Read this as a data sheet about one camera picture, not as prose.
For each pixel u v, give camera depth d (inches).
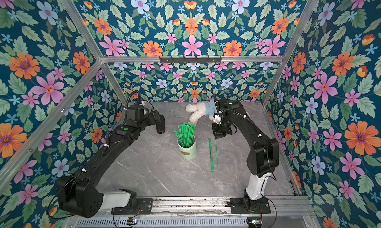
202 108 41.1
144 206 29.1
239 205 28.7
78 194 15.4
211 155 35.8
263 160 18.7
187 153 32.8
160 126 40.9
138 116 24.2
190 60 36.4
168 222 30.2
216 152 36.7
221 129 28.5
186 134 32.5
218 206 29.5
